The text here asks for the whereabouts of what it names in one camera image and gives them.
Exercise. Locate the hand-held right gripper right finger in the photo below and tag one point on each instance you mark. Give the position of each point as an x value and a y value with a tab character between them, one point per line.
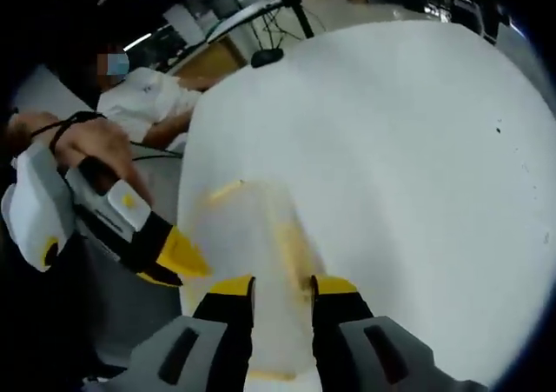
360	335

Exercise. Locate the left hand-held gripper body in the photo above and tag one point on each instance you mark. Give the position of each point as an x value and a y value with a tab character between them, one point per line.
35	209

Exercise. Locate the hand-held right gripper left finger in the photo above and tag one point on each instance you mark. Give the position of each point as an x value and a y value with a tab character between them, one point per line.
204	335

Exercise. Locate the person's left hand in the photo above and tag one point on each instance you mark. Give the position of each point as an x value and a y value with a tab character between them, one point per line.
102	142

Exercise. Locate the wooden cabinet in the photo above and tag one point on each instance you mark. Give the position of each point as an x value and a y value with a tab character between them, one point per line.
226	57

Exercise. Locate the black stand with oval base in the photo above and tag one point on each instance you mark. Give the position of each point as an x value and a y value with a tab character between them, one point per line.
268	57

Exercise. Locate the black tripod pole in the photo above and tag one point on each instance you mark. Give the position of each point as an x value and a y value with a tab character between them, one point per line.
299	9

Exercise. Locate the black office chair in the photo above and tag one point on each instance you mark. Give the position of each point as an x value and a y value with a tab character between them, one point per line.
471	16

